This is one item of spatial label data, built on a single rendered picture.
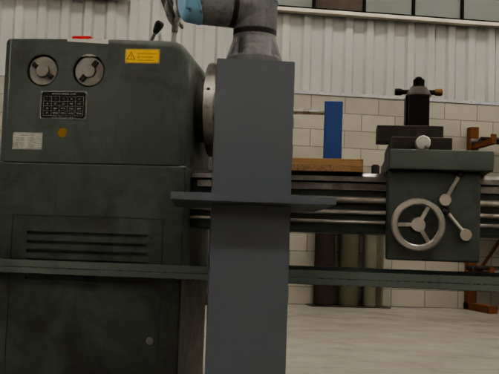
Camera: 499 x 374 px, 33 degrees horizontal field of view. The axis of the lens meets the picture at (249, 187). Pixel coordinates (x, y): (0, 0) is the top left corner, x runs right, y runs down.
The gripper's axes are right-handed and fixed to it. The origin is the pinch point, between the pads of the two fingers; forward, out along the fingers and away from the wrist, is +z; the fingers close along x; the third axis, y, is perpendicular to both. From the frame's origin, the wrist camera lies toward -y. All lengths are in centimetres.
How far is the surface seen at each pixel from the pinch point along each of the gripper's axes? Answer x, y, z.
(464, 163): 91, 18, 47
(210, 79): 13.1, 1.7, 19.5
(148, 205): -2, 14, 61
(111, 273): -12, 18, 82
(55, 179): -32, 14, 54
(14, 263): -42, 18, 80
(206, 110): 12.6, 3.3, 29.9
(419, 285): 79, 18, 82
